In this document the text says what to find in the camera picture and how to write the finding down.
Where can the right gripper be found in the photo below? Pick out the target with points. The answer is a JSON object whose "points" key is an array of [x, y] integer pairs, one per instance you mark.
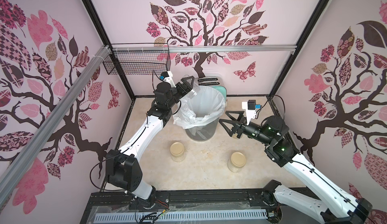
{"points": [[240, 127]]}

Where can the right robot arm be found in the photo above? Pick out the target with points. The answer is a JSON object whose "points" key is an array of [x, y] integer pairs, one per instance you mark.
{"points": [[332, 204]]}

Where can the glass jar beige lid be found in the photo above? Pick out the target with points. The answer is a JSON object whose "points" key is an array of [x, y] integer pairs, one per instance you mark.
{"points": [[236, 162], [177, 151]]}

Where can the white slotted cable duct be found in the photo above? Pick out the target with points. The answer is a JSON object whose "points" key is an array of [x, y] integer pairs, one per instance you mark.
{"points": [[181, 216]]}

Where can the aluminium rail left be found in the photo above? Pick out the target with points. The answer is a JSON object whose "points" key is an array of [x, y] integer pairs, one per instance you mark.
{"points": [[27, 155]]}

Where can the grey mesh trash bin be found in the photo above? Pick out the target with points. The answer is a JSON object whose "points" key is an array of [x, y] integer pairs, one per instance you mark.
{"points": [[203, 133]]}

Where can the black wire basket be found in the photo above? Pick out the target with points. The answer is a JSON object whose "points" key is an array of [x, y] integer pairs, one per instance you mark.
{"points": [[138, 59]]}

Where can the white plastic trash bag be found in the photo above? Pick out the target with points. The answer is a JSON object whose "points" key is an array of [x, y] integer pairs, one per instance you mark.
{"points": [[200, 110]]}

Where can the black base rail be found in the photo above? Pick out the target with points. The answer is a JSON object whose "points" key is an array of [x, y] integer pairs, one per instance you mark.
{"points": [[194, 200]]}

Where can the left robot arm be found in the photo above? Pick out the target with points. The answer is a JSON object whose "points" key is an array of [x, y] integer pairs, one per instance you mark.
{"points": [[122, 166]]}

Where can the aluminium rail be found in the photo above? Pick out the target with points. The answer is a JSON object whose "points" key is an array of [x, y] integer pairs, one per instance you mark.
{"points": [[205, 49], [27, 155]]}

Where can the mint green toaster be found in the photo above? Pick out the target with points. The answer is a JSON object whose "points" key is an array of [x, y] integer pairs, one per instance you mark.
{"points": [[214, 82]]}

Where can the aluminium rail back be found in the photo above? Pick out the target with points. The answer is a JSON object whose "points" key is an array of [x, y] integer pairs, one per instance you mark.
{"points": [[205, 49]]}

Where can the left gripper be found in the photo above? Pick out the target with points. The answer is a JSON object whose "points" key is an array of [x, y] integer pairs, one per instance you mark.
{"points": [[179, 85]]}

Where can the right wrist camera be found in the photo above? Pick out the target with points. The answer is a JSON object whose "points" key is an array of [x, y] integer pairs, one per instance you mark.
{"points": [[252, 110]]}

